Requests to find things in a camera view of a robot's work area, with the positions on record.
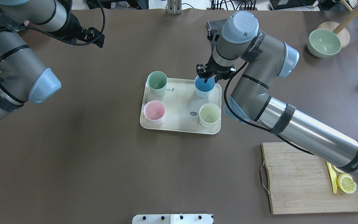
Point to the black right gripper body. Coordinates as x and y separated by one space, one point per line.
213 69

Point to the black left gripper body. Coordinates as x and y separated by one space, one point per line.
70 30

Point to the blue plastic cup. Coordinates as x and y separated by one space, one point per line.
202 89

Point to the cream plastic cup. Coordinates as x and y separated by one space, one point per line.
209 114

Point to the green plastic cup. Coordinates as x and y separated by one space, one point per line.
157 82

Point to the pink plastic cup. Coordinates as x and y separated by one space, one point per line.
154 112

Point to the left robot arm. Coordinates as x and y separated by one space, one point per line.
24 76

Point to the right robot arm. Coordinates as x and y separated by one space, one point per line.
266 58

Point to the cream rabbit tray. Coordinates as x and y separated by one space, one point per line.
182 107

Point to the green bowl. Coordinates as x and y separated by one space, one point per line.
323 43

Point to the wooden mug tree stand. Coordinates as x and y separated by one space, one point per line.
340 29

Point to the wooden cutting board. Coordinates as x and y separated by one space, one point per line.
299 183

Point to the lemon half slice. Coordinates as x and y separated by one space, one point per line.
337 169
346 183

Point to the yellow plastic knife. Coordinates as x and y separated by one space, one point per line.
333 177

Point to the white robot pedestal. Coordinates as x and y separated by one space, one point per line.
202 218

